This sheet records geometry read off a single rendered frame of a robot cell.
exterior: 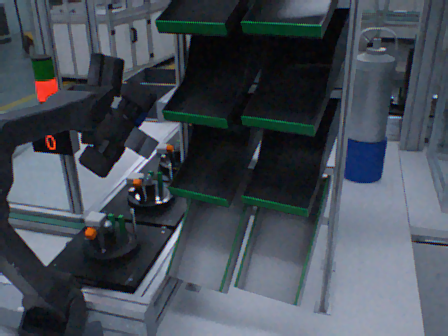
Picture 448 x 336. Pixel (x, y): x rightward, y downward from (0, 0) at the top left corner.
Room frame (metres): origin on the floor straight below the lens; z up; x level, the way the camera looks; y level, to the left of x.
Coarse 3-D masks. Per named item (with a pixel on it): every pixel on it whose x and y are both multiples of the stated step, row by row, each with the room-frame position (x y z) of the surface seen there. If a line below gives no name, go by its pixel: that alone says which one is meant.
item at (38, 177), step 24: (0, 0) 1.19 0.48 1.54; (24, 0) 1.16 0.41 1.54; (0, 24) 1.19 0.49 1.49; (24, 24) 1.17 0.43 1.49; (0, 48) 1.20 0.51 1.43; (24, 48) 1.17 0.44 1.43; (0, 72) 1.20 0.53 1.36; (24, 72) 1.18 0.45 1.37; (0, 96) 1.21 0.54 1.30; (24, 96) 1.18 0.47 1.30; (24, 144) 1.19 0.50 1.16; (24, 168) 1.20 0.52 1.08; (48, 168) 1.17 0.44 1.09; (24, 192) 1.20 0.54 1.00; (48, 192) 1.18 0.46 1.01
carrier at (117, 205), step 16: (128, 176) 1.31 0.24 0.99; (160, 176) 1.22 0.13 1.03; (128, 192) 1.24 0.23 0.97; (144, 192) 1.20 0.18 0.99; (160, 192) 1.20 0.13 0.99; (112, 208) 1.15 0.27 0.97; (128, 208) 1.14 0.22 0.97; (144, 208) 1.12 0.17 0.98; (160, 208) 1.13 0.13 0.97; (176, 208) 1.13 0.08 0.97; (144, 224) 1.07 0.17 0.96; (160, 224) 1.05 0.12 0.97; (176, 224) 1.05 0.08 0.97
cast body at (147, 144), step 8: (136, 128) 0.84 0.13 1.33; (128, 136) 0.83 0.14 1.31; (136, 136) 0.84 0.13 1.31; (144, 136) 0.85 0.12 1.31; (128, 144) 0.83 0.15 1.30; (136, 144) 0.84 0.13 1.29; (144, 144) 0.84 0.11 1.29; (152, 144) 0.84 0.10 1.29; (136, 152) 0.83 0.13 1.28; (144, 152) 0.83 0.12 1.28; (152, 152) 0.84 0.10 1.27
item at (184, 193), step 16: (240, 112) 1.00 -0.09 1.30; (192, 128) 0.91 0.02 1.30; (208, 128) 0.97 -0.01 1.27; (240, 128) 0.95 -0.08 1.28; (256, 128) 0.88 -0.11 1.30; (192, 144) 0.90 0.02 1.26; (208, 144) 0.93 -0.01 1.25; (224, 144) 0.92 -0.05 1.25; (240, 144) 0.91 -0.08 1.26; (256, 144) 0.89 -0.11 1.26; (192, 160) 0.89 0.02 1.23; (208, 160) 0.88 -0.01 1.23; (224, 160) 0.87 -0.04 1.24; (240, 160) 0.86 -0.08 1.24; (176, 176) 0.84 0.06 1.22; (192, 176) 0.85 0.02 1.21; (208, 176) 0.84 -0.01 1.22; (224, 176) 0.83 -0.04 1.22; (240, 176) 0.81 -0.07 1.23; (176, 192) 0.81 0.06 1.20; (192, 192) 0.79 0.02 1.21; (208, 192) 0.80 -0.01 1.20; (224, 192) 0.80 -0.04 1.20
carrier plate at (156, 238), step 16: (128, 224) 1.06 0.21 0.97; (80, 240) 0.99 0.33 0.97; (144, 240) 0.98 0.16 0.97; (160, 240) 0.98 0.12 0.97; (64, 256) 0.92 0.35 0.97; (80, 256) 0.92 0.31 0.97; (144, 256) 0.91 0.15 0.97; (64, 272) 0.86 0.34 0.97; (80, 272) 0.86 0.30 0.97; (96, 272) 0.85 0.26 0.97; (112, 272) 0.85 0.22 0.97; (128, 272) 0.85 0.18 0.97; (144, 272) 0.85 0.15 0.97; (112, 288) 0.82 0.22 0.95; (128, 288) 0.80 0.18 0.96
